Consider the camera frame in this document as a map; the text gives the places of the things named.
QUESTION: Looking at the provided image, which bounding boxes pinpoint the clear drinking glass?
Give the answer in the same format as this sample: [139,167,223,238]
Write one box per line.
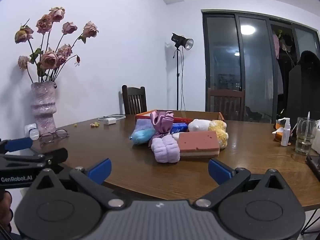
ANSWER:
[295,117,317,154]

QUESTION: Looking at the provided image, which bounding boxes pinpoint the white straw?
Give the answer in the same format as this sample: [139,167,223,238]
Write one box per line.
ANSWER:
[301,111,311,153]

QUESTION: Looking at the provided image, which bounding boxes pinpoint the purple fuzzy sock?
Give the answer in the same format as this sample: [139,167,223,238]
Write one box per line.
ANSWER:
[135,119,155,137]

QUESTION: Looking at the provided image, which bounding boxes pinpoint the black metal table leg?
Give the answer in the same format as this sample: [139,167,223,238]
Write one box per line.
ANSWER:
[301,209,320,236]

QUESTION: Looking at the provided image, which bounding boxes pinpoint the lavender terry headband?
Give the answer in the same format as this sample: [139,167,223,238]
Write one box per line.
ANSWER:
[151,134,181,163]

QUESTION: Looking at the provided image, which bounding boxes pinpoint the pink speckled ceramic vase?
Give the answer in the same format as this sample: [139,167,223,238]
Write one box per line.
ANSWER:
[30,81,57,137]

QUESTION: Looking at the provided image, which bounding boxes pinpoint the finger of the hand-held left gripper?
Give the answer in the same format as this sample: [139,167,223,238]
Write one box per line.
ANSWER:
[0,137,33,154]
[0,148,68,171]

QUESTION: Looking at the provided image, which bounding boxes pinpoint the light blue plush toy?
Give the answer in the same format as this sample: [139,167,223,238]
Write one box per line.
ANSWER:
[129,127,156,146]

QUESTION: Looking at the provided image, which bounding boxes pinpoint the white charging cable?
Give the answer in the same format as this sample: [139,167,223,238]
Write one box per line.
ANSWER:
[98,114,127,122]

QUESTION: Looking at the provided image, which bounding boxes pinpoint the hanging dark clothes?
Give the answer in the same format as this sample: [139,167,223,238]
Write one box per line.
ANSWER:
[280,33,296,53]

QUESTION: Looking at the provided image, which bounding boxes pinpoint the white spray bottle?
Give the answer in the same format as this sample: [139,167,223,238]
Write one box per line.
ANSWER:
[278,117,291,147]

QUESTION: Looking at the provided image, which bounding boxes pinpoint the pink layered sponge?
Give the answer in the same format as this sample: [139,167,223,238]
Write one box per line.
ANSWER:
[178,131,221,159]

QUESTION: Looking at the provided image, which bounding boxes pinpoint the black framed sliding glass door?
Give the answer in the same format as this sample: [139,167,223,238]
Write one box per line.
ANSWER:
[201,9,320,123]

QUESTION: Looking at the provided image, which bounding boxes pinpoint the black studio light on stand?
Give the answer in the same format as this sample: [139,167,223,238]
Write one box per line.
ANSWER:
[171,33,194,111]

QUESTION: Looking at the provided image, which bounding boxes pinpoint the thin-framed eyeglasses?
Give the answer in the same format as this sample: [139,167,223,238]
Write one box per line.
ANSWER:
[39,129,70,144]

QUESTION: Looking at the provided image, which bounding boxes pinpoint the orange red cardboard box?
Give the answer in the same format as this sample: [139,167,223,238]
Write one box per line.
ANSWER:
[136,109,225,126]

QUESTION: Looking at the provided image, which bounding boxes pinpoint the person's left hand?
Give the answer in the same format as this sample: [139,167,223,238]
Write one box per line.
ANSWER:
[0,191,13,233]

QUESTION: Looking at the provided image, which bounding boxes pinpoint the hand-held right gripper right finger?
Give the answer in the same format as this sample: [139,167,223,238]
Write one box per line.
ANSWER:
[194,158,292,208]

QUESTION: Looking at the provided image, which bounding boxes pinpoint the blue packet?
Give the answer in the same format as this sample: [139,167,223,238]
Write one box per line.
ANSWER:
[170,122,189,134]

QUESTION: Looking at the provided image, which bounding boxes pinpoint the dark wooden slatted chair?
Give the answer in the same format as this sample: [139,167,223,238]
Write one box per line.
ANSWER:
[122,85,148,115]
[207,88,246,121]

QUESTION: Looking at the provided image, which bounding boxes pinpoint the white plush toy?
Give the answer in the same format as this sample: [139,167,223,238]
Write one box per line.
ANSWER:
[187,119,212,132]

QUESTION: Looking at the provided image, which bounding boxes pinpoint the pink satin bow scrunchie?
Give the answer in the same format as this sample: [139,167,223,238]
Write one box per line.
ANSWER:
[149,111,175,140]

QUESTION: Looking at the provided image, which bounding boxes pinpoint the yellow fluffy plush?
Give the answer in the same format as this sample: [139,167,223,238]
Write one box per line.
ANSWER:
[208,120,229,150]

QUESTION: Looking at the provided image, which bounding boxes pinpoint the dark flat device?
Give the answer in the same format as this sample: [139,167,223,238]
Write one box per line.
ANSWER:
[306,154,320,180]

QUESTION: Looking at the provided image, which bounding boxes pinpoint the tall black bag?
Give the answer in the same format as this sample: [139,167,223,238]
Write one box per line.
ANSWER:
[286,64,320,133]

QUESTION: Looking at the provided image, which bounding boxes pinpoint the hanging pink garment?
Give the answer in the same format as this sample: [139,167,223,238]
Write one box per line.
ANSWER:
[272,30,284,96]

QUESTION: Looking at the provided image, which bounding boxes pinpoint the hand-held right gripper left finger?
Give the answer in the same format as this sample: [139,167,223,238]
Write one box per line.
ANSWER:
[30,158,127,210]

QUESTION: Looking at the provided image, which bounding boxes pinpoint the orange and white wrapper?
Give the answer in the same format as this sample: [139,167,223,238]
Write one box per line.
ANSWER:
[272,120,284,143]

